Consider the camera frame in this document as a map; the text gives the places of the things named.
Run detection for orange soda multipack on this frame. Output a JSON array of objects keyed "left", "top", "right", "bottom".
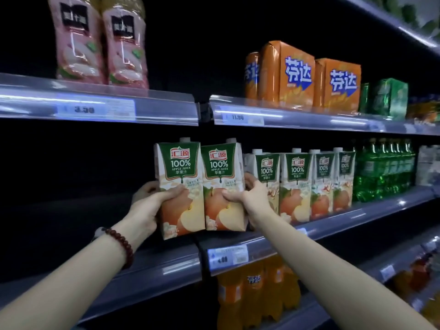
[
  {"left": 258, "top": 40, "right": 316, "bottom": 109},
  {"left": 244, "top": 52, "right": 260, "bottom": 102},
  {"left": 313, "top": 58, "right": 362, "bottom": 114}
]

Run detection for row of large green bottles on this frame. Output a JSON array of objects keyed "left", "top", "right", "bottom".
[{"left": 353, "top": 137, "right": 417, "bottom": 203}]

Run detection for person's right forearm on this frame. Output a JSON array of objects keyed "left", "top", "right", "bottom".
[{"left": 256, "top": 213, "right": 437, "bottom": 330}]

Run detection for person's left hand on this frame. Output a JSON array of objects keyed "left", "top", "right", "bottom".
[{"left": 115, "top": 181, "right": 188, "bottom": 251}]

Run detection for dark red bead bracelet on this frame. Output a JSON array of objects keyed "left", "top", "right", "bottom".
[{"left": 104, "top": 228, "right": 135, "bottom": 270}]

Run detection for row of orange soda bottles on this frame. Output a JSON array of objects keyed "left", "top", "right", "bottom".
[{"left": 216, "top": 256, "right": 302, "bottom": 330}]

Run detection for green soda multipack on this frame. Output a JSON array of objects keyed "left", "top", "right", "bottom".
[
  {"left": 359, "top": 82, "right": 371, "bottom": 114},
  {"left": 370, "top": 78, "right": 409, "bottom": 121}
]

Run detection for orange drink bottles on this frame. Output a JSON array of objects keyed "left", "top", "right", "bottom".
[{"left": 421, "top": 291, "right": 440, "bottom": 320}]

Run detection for person's left forearm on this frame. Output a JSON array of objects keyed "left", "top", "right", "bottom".
[{"left": 0, "top": 223, "right": 138, "bottom": 330}]

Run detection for person's right hand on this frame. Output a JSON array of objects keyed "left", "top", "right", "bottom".
[{"left": 221, "top": 172, "right": 275, "bottom": 231}]

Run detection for red drink bottles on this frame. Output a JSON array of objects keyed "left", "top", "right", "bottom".
[{"left": 393, "top": 254, "right": 434, "bottom": 299}]

